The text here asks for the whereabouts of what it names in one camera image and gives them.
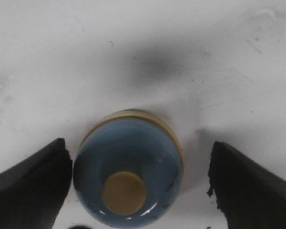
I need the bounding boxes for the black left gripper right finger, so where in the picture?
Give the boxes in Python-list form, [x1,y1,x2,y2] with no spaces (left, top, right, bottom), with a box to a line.
[207,142,286,229]

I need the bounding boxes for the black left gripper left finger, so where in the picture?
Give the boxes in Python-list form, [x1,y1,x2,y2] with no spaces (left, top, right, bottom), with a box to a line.
[0,138,72,229]

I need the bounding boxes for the blue dome service bell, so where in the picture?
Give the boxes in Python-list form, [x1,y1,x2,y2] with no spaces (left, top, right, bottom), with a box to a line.
[73,109,184,229]

